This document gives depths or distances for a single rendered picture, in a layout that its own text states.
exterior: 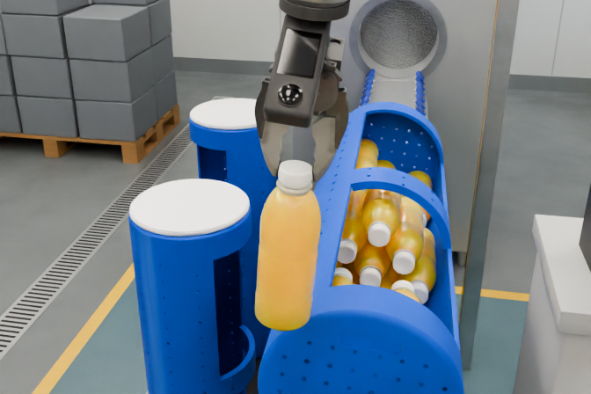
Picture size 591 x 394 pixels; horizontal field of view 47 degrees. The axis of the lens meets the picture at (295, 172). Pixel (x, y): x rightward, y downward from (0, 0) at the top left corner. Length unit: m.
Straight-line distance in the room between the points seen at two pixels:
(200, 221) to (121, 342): 1.45
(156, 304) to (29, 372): 1.32
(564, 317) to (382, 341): 0.32
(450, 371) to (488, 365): 1.88
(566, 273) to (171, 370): 0.95
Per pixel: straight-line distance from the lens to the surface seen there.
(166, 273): 1.56
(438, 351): 0.93
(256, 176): 2.16
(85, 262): 3.49
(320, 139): 0.75
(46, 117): 4.70
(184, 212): 1.58
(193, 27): 6.32
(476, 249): 2.49
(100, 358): 2.87
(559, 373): 1.21
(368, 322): 0.91
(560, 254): 1.27
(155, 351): 1.73
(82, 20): 4.37
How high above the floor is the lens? 1.76
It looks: 24 degrees down
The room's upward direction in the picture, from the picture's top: straight up
